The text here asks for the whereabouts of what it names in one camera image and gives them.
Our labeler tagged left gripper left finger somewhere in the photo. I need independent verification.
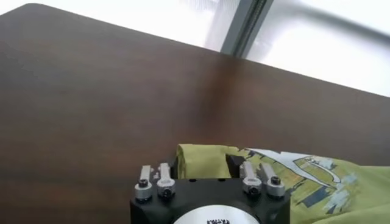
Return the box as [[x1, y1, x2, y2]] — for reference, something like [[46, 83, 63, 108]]
[[135, 155, 179, 202]]

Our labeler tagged lime green t-shirt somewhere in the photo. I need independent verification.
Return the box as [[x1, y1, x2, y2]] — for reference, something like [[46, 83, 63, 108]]
[[175, 143, 390, 224]]

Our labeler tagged dark grey window post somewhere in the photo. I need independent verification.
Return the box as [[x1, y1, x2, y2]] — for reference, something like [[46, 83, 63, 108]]
[[219, 0, 275, 58]]

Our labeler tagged grey curved rail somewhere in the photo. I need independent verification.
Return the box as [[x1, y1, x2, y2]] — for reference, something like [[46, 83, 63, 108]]
[[274, 0, 390, 46]]

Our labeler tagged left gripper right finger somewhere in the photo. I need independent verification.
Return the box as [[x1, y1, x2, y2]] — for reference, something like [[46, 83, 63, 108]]
[[227, 154, 286, 200]]

